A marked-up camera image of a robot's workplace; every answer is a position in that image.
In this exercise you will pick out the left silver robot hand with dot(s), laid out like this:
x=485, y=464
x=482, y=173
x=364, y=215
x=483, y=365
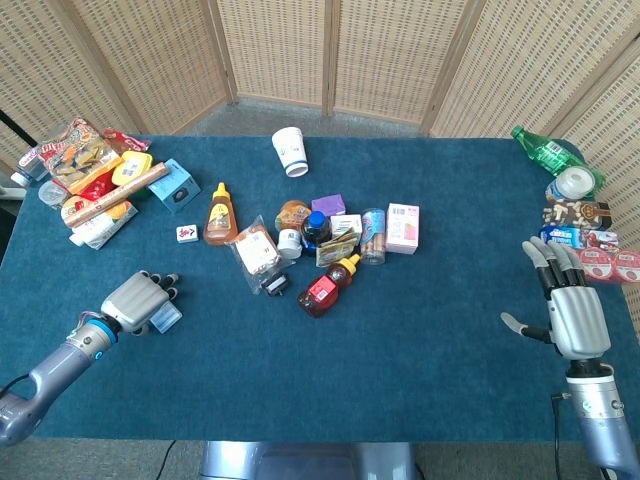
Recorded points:
x=132, y=300

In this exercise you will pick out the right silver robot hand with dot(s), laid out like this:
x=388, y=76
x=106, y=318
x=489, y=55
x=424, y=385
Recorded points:
x=577, y=320

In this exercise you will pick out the light blue box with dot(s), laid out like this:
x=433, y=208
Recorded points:
x=166, y=317

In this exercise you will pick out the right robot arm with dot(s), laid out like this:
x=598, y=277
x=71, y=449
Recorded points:
x=605, y=420

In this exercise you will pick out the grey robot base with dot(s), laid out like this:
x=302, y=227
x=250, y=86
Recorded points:
x=310, y=460

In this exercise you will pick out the green bowl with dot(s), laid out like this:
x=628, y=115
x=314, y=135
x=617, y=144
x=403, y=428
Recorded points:
x=131, y=167

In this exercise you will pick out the red lidded yogurt cup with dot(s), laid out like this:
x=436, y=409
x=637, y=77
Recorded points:
x=596, y=264
x=627, y=267

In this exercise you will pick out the orange juice carton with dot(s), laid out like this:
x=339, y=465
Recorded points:
x=105, y=227

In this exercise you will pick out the blue snack packet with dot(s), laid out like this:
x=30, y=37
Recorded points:
x=575, y=237

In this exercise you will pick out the white mahjong tile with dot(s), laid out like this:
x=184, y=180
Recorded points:
x=187, y=234

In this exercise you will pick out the brown chocolate biscuit box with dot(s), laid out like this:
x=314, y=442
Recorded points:
x=577, y=215

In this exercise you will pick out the brown paper roll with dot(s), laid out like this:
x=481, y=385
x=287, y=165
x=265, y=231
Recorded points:
x=117, y=195

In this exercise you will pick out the light honey bottle yellow cap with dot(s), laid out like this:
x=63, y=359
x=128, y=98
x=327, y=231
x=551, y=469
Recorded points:
x=220, y=220

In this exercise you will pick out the red foil bag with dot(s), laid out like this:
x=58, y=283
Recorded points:
x=95, y=187

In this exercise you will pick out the blue speaker box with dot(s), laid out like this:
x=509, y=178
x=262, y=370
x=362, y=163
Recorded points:
x=175, y=187

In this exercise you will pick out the sandwich in clear bag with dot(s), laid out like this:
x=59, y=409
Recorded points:
x=256, y=252

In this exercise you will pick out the clear plastic cup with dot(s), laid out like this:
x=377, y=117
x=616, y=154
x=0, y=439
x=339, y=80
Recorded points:
x=50, y=194

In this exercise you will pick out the white lidded clear jar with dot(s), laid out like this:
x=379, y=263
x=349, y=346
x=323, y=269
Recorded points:
x=572, y=182

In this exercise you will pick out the black power adapter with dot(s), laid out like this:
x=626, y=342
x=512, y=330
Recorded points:
x=275, y=285

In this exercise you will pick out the clear snack bag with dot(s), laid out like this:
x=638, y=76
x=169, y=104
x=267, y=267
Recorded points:
x=75, y=152

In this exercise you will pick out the red snack packet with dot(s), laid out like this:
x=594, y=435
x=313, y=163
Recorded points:
x=127, y=141

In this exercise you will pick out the small white plastic cup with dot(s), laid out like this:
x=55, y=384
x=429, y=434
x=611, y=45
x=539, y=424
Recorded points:
x=289, y=245

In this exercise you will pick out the green plastic bottle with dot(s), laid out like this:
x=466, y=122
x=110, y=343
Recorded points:
x=550, y=152

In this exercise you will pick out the orange jelly cup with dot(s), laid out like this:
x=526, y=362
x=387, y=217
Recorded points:
x=292, y=210

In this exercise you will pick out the dark honey bottle yellow cap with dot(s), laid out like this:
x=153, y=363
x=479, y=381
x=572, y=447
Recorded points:
x=322, y=295

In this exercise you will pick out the blue table cloth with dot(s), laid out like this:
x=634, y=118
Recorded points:
x=320, y=360

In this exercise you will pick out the cola bottle blue cap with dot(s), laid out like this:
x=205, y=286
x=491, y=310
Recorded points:
x=316, y=227

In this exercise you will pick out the pink cardboard box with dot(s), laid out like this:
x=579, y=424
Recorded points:
x=402, y=227

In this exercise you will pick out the yellow sachet packet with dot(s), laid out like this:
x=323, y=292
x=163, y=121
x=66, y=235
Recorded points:
x=337, y=247

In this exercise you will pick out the white paper cup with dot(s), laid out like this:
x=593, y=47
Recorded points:
x=290, y=150

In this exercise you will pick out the purple box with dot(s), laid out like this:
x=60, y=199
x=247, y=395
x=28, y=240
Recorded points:
x=328, y=205

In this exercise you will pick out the clear jar of biscuit sticks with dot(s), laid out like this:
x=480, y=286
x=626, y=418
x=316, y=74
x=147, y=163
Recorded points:
x=373, y=235

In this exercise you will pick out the small white box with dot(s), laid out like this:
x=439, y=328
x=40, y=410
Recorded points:
x=346, y=224

